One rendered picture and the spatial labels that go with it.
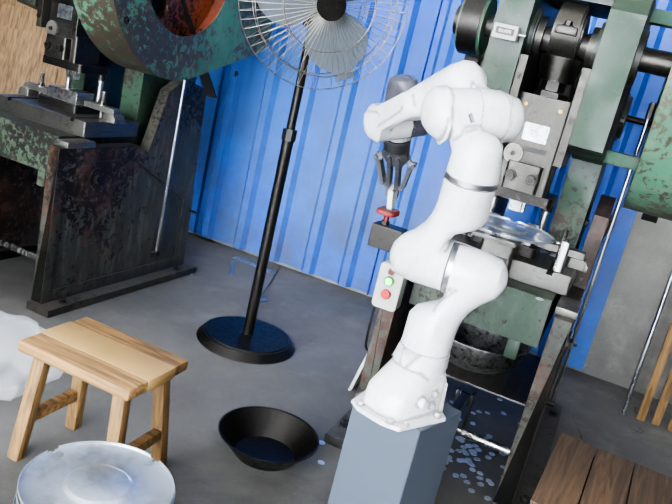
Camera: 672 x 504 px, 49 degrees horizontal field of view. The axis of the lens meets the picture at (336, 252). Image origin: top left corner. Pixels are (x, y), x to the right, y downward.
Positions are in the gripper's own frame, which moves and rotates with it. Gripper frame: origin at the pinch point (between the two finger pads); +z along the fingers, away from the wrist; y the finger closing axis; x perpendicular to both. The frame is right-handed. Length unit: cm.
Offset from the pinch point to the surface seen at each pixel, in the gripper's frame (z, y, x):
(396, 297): 17.6, 12.0, -21.4
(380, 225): 6.6, -0.4, -6.1
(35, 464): 1, -27, -117
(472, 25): -42, 7, 35
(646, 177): -25, 65, 5
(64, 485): 0, -18, -119
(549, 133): -19.4, 37.0, 25.1
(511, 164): -10.7, 29.5, 17.7
